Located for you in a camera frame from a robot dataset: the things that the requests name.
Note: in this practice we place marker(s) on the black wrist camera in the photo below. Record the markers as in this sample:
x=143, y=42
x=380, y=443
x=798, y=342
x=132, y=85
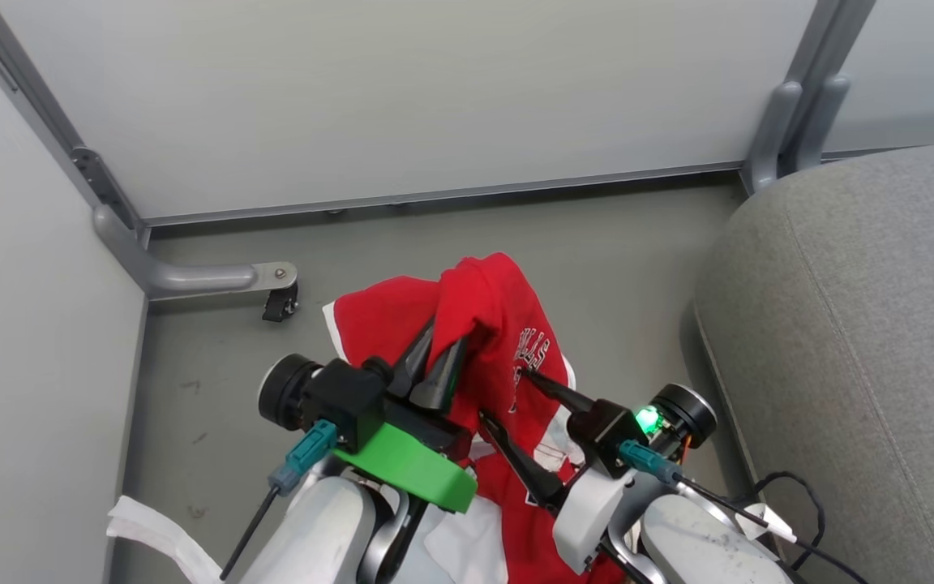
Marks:
x=605, y=434
x=345, y=397

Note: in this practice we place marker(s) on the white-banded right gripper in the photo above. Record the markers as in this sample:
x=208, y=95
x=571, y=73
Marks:
x=593, y=519

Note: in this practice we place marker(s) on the grey upright partition foot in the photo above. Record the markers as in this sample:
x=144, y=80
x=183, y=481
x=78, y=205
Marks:
x=824, y=122
x=771, y=138

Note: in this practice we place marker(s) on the grey partition corner post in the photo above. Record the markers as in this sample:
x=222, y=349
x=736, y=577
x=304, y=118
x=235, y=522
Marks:
x=37, y=97

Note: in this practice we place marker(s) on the white fabric strip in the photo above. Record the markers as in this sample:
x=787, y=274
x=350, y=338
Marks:
x=151, y=527

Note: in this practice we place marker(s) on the red sports shirt white trim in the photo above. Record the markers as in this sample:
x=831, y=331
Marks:
x=483, y=300

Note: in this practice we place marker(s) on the white garment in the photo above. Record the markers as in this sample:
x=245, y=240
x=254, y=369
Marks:
x=467, y=545

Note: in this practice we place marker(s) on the grey partition bottom rail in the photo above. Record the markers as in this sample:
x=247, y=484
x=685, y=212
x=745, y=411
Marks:
x=451, y=196

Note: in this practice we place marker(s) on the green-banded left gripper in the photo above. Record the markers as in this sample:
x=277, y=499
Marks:
x=410, y=470

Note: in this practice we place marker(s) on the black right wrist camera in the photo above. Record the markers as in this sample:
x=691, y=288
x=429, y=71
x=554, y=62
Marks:
x=605, y=434

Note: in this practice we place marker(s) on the grey curved partition foot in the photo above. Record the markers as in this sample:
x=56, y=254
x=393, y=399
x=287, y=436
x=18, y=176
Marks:
x=183, y=278

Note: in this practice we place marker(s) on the black caster wheel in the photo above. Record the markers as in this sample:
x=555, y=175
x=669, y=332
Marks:
x=279, y=305

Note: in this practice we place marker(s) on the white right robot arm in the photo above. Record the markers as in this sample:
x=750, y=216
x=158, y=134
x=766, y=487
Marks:
x=694, y=543

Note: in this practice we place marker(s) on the grey fabric sofa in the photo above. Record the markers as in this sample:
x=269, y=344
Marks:
x=864, y=324

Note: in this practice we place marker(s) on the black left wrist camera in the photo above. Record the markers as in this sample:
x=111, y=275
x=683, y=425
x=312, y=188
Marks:
x=345, y=397

